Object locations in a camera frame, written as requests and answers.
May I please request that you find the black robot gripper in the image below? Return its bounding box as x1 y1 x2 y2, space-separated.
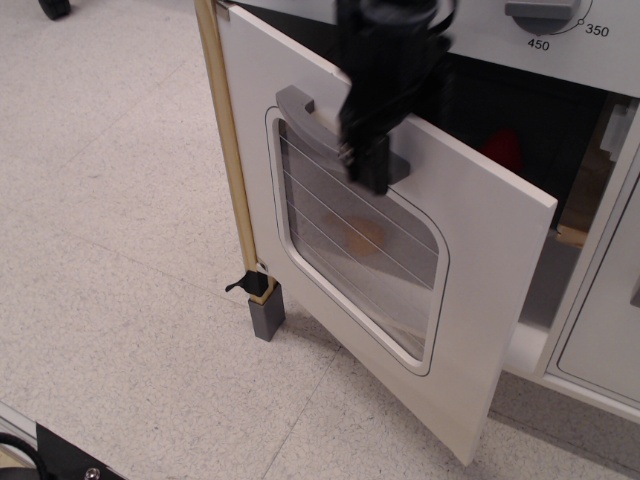
336 1 458 195

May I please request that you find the white toy oven door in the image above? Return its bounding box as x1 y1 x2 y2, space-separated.
219 5 556 464

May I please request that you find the orange toy chicken drumstick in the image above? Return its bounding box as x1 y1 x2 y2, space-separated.
323 214 386 257

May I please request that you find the red toy strawberry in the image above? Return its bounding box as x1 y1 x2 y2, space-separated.
479 128 524 173

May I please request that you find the black tape strip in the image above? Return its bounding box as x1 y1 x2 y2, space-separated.
225 270 269 297

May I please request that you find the white toy kitchen cabinet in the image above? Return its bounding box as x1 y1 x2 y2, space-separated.
212 0 640 426

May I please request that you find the grey temperature dial knob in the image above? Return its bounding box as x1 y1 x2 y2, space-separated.
504 0 581 35

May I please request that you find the white right cabinet door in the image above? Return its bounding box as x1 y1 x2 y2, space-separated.
546 147 639 409

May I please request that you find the black caster wheel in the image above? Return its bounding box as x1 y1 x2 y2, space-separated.
38 0 71 21

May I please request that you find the light wooden corner post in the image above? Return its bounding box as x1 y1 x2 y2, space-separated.
194 0 258 272

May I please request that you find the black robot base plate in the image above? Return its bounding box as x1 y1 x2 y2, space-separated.
36 424 124 480

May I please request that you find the black cable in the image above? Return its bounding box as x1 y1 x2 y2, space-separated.
0 432 44 480

